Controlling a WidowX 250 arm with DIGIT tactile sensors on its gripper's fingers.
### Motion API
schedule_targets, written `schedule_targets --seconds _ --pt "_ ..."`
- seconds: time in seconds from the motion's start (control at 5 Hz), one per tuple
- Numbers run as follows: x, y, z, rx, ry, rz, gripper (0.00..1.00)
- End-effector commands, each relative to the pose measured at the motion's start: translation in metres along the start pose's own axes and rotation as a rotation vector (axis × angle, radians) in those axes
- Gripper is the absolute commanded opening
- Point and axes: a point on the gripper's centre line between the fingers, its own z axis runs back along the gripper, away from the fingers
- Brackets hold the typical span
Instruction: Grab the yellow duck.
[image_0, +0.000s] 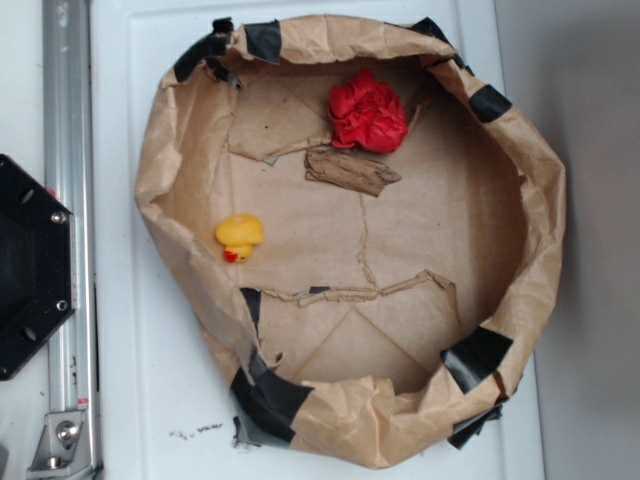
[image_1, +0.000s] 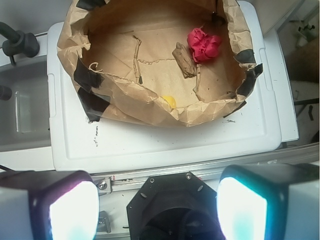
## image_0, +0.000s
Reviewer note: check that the red crumpled paper ball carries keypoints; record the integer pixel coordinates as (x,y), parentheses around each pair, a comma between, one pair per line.
(368,114)

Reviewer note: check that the brown cardboard scrap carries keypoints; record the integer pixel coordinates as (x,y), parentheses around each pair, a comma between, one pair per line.
(348,171)

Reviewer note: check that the aluminium extrusion rail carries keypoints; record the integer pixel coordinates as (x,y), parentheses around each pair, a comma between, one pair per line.
(72,350)

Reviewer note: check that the yellow rubber duck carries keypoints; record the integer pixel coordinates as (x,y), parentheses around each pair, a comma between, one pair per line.
(238,234)

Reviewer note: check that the brown paper bag tray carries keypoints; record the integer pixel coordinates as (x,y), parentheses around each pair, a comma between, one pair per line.
(362,328)

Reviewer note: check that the metal corner bracket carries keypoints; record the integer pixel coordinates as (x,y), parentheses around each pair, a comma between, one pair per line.
(64,447)

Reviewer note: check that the white tray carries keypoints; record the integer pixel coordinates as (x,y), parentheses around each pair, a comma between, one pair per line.
(165,410)

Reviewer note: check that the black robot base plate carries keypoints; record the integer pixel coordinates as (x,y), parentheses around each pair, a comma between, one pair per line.
(37,276)

